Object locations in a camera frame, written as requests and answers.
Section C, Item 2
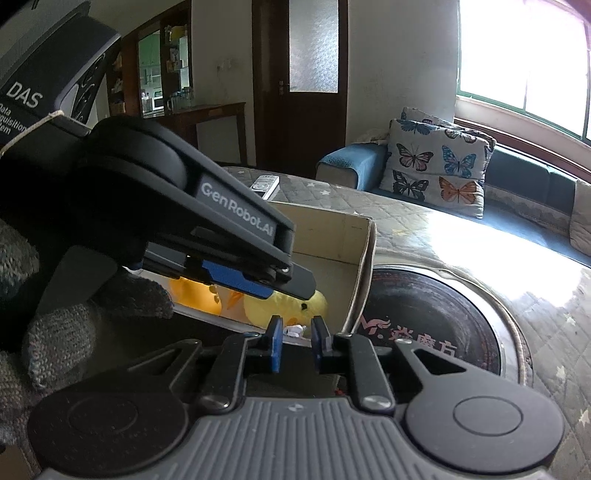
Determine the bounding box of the white remote control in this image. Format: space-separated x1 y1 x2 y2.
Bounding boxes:
250 175 281 200

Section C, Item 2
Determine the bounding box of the person's left hand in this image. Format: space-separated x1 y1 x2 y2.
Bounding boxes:
0 219 175 416

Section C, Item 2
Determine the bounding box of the black round cooktop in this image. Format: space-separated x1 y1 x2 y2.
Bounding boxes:
355 263 534 388

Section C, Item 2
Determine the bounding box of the grey cushion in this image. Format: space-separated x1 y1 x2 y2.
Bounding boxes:
569 179 591 257

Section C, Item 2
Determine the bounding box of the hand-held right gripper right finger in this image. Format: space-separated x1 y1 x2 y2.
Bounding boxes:
311 315 467 412

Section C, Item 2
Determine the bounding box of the butterfly print pillow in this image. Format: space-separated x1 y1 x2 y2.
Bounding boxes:
401 107 497 148
379 119 496 220

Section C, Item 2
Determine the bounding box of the cardboard box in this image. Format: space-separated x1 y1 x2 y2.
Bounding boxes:
134 199 377 344

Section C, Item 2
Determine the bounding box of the yellow plush chick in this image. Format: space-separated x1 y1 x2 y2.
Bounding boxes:
244 288 328 330

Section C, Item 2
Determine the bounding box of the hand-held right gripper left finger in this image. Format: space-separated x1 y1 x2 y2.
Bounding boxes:
124 315 283 412

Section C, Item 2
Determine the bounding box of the blue sofa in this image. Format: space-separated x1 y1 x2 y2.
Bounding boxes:
316 141 591 268

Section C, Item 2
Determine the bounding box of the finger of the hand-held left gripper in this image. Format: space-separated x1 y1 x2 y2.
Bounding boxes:
147 152 318 302
139 251 274 300

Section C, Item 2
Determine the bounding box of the beige string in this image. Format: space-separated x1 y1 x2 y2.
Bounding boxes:
0 110 64 155

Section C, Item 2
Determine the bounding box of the grey quilted table cover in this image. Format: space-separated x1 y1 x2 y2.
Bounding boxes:
217 166 591 480

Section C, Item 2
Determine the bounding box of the wooden sideboard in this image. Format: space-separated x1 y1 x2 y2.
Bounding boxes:
168 102 247 167

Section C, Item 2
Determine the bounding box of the large orange rubber duck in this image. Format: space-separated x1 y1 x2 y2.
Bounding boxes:
168 277 222 317

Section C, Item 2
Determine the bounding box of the dark wooden door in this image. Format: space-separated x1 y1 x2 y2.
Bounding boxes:
252 0 349 169

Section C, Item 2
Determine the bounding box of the wooden display cabinet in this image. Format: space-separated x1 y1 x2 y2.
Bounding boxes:
108 0 195 118

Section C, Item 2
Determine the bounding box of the window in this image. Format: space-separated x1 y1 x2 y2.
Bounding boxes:
455 0 591 141

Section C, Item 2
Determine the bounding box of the small orange rubber duck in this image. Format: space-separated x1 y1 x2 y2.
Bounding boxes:
223 290 245 319

